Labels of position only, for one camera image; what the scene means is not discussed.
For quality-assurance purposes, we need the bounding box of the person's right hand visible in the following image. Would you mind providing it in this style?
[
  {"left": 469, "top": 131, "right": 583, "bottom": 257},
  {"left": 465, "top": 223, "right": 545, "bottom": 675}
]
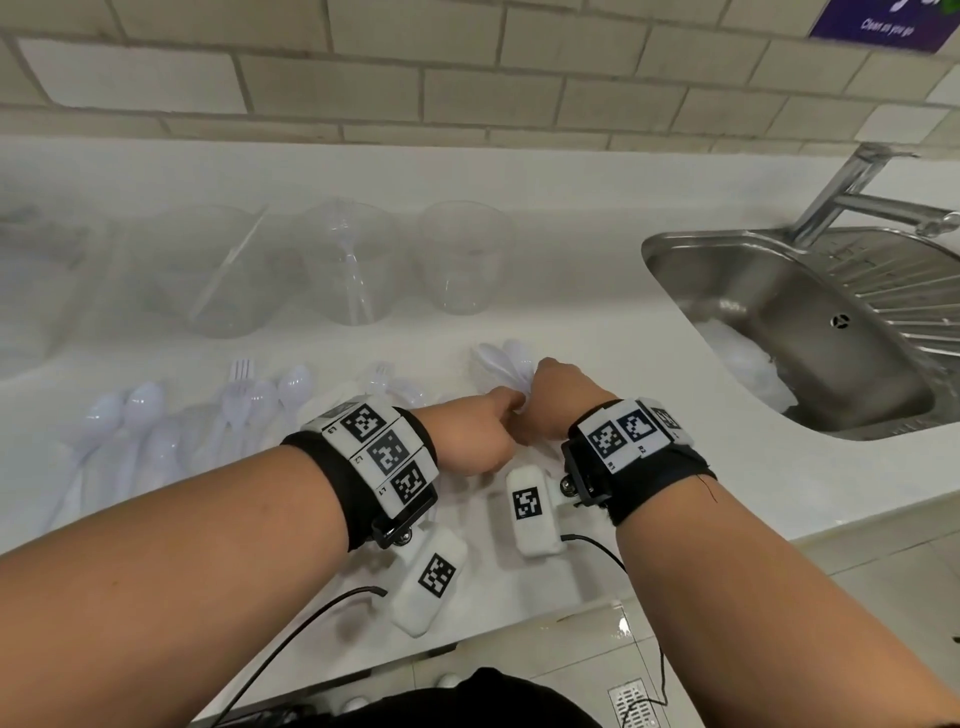
[{"left": 519, "top": 356, "right": 622, "bottom": 444}]

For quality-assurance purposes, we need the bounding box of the person's left hand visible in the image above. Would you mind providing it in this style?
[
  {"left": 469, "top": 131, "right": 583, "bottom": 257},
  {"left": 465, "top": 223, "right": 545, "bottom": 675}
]
[{"left": 412, "top": 388, "right": 530, "bottom": 478}]

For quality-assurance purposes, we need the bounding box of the white plastic knife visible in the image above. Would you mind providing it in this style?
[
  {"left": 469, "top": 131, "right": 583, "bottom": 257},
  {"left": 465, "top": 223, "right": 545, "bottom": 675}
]
[{"left": 187, "top": 206, "right": 271, "bottom": 324}]

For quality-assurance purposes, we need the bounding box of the wide clear plastic cup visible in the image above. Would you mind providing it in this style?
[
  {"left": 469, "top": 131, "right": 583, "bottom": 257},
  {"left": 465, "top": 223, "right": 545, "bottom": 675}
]
[{"left": 134, "top": 203, "right": 294, "bottom": 339}]

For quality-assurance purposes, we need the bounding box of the pile of white plastic cutlery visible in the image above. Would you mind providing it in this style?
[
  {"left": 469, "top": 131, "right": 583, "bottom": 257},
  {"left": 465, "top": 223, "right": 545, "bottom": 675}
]
[{"left": 44, "top": 358, "right": 451, "bottom": 530}]

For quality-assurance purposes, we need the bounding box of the person's right forearm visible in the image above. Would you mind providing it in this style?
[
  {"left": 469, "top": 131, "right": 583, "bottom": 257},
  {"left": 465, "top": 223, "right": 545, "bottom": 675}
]
[{"left": 611, "top": 476, "right": 960, "bottom": 728}]

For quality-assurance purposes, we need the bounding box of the person's left forearm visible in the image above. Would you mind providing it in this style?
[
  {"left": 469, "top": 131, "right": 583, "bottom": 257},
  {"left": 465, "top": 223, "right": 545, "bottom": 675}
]
[{"left": 0, "top": 442, "right": 354, "bottom": 728}]

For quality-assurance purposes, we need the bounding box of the person's black shirt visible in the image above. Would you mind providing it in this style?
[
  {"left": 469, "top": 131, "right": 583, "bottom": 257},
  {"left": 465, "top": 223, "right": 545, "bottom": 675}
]
[{"left": 254, "top": 667, "right": 601, "bottom": 728}]

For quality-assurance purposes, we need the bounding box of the sleeve of stacked clear cups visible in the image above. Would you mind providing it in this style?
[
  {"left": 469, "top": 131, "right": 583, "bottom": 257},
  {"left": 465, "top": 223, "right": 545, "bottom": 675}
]
[{"left": 0, "top": 200, "right": 121, "bottom": 376}]

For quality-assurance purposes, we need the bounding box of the stainless steel sink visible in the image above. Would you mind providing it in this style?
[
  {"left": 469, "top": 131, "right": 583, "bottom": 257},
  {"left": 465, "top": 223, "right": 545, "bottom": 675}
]
[{"left": 641, "top": 224, "right": 960, "bottom": 442}]

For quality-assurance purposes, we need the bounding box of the metal floor drain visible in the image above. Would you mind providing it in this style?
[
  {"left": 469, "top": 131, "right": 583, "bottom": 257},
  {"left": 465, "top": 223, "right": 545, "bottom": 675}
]
[{"left": 607, "top": 678, "right": 661, "bottom": 728}]

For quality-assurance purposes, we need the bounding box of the chrome faucet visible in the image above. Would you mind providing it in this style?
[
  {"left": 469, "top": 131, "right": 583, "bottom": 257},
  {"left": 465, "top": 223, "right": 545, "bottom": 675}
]
[{"left": 783, "top": 142, "right": 960, "bottom": 249}]

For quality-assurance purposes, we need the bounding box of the black right wrist strap with markers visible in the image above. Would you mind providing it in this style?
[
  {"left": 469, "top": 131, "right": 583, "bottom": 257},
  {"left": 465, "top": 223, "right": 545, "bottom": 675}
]
[{"left": 560, "top": 395, "right": 718, "bottom": 528}]

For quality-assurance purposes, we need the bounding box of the black wrist strap with markers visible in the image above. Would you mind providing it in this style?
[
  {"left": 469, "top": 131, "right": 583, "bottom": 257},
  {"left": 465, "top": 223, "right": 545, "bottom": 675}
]
[
  {"left": 281, "top": 393, "right": 444, "bottom": 553},
  {"left": 560, "top": 395, "right": 718, "bottom": 528}
]

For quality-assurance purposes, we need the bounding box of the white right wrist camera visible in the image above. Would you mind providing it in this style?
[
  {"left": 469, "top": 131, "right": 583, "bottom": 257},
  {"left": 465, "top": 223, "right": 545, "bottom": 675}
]
[{"left": 503, "top": 463, "right": 569, "bottom": 560}]

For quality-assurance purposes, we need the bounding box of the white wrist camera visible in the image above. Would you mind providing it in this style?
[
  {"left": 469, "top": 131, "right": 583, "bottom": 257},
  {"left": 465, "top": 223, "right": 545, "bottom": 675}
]
[
  {"left": 503, "top": 463, "right": 569, "bottom": 560},
  {"left": 389, "top": 524, "right": 470, "bottom": 640}
]

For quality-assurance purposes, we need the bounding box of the black right camera cable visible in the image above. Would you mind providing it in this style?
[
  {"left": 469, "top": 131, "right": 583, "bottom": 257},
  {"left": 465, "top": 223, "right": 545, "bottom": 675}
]
[{"left": 560, "top": 532, "right": 670, "bottom": 728}]

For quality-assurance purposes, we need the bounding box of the black camera cable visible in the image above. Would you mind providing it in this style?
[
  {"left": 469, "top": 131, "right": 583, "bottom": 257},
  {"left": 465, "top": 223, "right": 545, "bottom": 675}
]
[
  {"left": 560, "top": 532, "right": 670, "bottom": 728},
  {"left": 208, "top": 584, "right": 390, "bottom": 728}
]

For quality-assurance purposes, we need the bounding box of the black left wrist strap with markers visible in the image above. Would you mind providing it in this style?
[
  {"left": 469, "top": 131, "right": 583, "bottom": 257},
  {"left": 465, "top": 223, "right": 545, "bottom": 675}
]
[{"left": 281, "top": 393, "right": 444, "bottom": 553}]

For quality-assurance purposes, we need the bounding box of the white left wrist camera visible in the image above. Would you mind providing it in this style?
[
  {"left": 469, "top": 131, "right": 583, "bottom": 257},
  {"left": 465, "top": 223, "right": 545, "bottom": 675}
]
[{"left": 389, "top": 524, "right": 470, "bottom": 640}]

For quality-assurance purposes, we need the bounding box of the black left camera cable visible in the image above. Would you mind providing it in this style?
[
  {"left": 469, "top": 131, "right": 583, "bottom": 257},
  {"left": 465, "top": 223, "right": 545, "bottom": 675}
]
[{"left": 208, "top": 584, "right": 390, "bottom": 728}]

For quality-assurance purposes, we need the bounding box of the purple wall sign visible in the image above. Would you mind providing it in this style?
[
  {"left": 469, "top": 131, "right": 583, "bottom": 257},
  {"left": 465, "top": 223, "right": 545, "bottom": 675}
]
[{"left": 808, "top": 0, "right": 960, "bottom": 54}]

